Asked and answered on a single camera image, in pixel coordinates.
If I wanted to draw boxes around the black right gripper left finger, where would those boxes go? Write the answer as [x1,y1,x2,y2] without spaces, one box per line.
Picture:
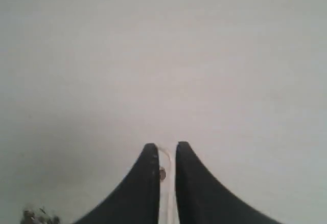
[76,143,160,224]

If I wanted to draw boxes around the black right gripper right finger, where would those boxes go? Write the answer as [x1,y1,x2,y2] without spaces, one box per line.
[175,142,278,224]

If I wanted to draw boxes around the wide wooden paint brush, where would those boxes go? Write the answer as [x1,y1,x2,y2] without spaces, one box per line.
[156,144,177,223]

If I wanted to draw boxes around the brown beans and grains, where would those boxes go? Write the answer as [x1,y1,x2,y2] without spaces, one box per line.
[20,207,62,224]

